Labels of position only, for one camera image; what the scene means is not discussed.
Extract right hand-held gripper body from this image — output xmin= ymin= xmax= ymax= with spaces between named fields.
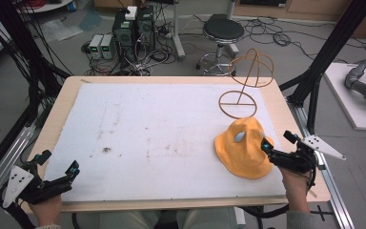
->
xmin=272 ymin=135 xmax=347 ymax=175

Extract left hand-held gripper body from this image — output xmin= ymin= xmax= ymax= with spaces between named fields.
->
xmin=1 ymin=161 xmax=74 ymax=209

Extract yellow bucket hat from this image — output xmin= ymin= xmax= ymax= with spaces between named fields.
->
xmin=214 ymin=116 xmax=276 ymax=180

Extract person's left hand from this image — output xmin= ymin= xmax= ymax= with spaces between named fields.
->
xmin=28 ymin=194 xmax=64 ymax=228

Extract person's right hand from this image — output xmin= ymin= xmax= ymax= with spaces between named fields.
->
xmin=280 ymin=167 xmax=312 ymax=213

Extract light wooden table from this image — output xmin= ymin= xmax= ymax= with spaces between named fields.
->
xmin=20 ymin=74 xmax=332 ymax=215

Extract white floor board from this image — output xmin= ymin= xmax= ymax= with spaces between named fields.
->
xmin=323 ymin=61 xmax=366 ymax=134

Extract person's legs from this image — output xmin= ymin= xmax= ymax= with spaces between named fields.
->
xmin=97 ymin=207 xmax=238 ymax=229

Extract grey bench power supply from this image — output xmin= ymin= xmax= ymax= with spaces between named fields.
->
xmin=100 ymin=33 xmax=116 ymax=60
xmin=88 ymin=33 xmax=105 ymax=60

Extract black round stool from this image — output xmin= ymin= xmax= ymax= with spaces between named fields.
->
xmin=195 ymin=13 xmax=246 ymax=77

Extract black computer tower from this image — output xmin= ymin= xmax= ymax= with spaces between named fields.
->
xmin=135 ymin=5 xmax=156 ymax=53
xmin=112 ymin=9 xmax=138 ymax=62

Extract white box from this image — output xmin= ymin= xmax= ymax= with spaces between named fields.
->
xmin=124 ymin=5 xmax=138 ymax=21

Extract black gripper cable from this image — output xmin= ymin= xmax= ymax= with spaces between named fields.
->
xmin=0 ymin=185 xmax=37 ymax=229
xmin=239 ymin=166 xmax=318 ymax=219

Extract aluminium rail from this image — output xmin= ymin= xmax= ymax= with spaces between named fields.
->
xmin=287 ymin=98 xmax=356 ymax=229
xmin=0 ymin=125 xmax=36 ymax=214

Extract tan wire hat stand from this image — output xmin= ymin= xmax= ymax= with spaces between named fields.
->
xmin=217 ymin=48 xmax=275 ymax=120

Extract black metal frame post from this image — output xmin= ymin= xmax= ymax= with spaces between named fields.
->
xmin=0 ymin=0 xmax=72 ymax=189
xmin=278 ymin=0 xmax=366 ymax=135

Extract black floor cables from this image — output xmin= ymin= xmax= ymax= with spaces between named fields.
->
xmin=190 ymin=13 xmax=366 ymax=65

